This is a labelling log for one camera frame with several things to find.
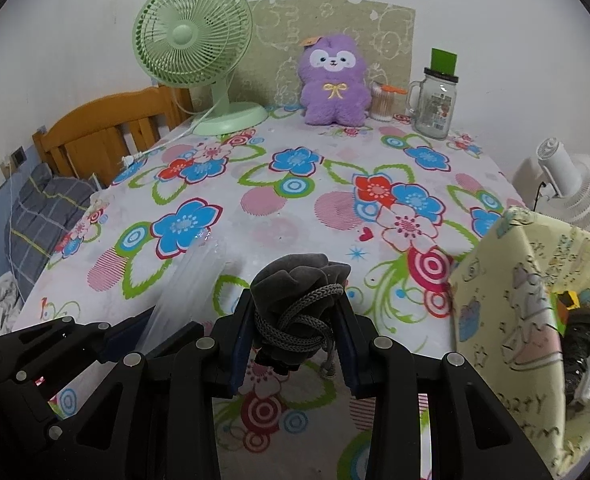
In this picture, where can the green desk fan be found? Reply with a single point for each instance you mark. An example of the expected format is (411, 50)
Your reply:
(190, 43)

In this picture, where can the dark grey drawstring pouch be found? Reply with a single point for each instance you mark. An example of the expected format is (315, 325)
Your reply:
(295, 297)

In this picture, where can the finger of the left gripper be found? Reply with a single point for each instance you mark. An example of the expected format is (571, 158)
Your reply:
(35, 364)
(129, 336)

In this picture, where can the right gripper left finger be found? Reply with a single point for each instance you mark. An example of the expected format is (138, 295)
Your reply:
(152, 416)

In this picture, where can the grey plaid pillow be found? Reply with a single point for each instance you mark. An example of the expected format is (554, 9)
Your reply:
(44, 210)

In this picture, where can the clear plastic bag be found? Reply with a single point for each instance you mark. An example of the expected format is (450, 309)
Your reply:
(201, 290)

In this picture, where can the dark green rolled cloth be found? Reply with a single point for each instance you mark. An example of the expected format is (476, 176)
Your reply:
(576, 350)

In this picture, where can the toothpick holder orange lid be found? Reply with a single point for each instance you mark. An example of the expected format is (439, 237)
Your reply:
(383, 100)

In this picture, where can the floral tablecloth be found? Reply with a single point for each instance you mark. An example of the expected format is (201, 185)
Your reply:
(400, 209)

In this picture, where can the purple plush toy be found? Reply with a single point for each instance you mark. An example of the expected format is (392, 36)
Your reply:
(333, 89)

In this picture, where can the yellow fabric storage box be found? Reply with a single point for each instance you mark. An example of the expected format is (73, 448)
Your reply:
(508, 328)

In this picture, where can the white standing fan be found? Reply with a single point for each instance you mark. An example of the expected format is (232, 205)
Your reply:
(556, 183)

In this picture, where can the glass jar green lid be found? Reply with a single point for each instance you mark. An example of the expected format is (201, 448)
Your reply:
(431, 101)

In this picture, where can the yellow black sponge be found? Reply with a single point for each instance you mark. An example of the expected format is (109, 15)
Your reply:
(566, 303)

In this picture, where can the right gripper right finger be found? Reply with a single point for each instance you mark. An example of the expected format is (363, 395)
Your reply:
(472, 435)

